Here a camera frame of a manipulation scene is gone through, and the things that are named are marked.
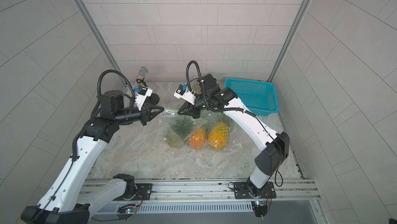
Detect zip-top bag green pineapple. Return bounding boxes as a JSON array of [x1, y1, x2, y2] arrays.
[[157, 108, 208, 149]]

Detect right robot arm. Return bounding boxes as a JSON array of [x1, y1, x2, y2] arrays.
[[174, 74, 289, 198]]

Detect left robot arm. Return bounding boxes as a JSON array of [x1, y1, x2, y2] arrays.
[[21, 87, 164, 224]]

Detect far bagged pineapple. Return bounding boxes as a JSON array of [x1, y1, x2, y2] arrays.
[[192, 83, 202, 96]]

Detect orange pineapple zip bag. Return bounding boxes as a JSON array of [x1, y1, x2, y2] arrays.
[[189, 118, 209, 149]]

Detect yellow pineapple zip bag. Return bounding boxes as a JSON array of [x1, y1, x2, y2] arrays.
[[206, 113, 238, 152]]

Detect yellow pineapple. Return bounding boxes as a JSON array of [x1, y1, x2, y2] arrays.
[[208, 122, 230, 149]]

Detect black microphone stand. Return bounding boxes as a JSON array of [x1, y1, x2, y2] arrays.
[[139, 85, 160, 105]]

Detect glitter silver microphone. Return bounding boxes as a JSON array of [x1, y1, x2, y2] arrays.
[[134, 66, 148, 87]]

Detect teal plastic basket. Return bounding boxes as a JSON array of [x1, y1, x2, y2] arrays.
[[224, 78, 279, 116]]

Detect left circuit board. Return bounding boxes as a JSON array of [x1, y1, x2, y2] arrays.
[[117, 204, 141, 221]]

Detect circuit board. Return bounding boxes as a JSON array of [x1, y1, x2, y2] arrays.
[[251, 201, 270, 218], [117, 204, 141, 221]]

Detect right circuit board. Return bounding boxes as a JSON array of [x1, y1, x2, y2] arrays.
[[251, 201, 270, 218]]

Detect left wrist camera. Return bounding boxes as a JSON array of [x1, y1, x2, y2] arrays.
[[134, 86, 153, 111]]

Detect aluminium mounting rail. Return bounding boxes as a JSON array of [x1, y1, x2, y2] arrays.
[[77, 178, 320, 204]]

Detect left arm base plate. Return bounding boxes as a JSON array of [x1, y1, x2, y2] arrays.
[[121, 183, 153, 201]]

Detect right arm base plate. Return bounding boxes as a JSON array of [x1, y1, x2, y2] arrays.
[[228, 181, 277, 199]]

